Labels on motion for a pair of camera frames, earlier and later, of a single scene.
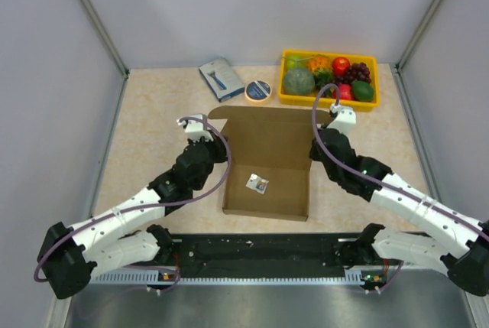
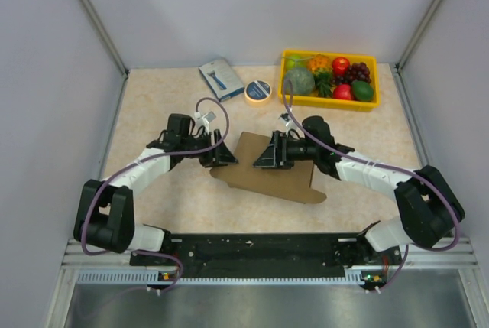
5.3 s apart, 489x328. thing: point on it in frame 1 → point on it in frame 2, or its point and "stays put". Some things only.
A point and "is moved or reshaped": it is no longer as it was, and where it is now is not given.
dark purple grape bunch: (357, 72) stays put
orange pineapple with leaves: (322, 67) stays put
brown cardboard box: (273, 144) is moved or reshaped
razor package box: (222, 79) stays put
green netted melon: (298, 81) stays put
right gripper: (313, 151) → (276, 155)
